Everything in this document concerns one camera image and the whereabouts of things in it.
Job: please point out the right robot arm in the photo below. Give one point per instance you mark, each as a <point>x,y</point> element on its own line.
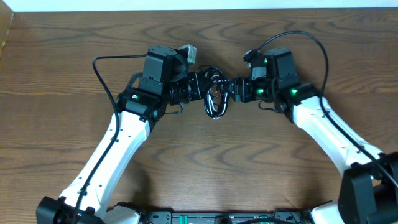
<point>368,192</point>

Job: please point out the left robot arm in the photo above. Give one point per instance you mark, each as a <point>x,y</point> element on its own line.
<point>165,80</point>

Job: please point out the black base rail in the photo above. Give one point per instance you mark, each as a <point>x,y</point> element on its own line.
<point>168,217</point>

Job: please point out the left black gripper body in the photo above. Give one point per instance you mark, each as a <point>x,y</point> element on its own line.
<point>194,81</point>

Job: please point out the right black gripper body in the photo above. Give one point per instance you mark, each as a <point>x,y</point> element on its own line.
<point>247,87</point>

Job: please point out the cardboard box edge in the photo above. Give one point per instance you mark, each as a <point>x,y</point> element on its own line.
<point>6,19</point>

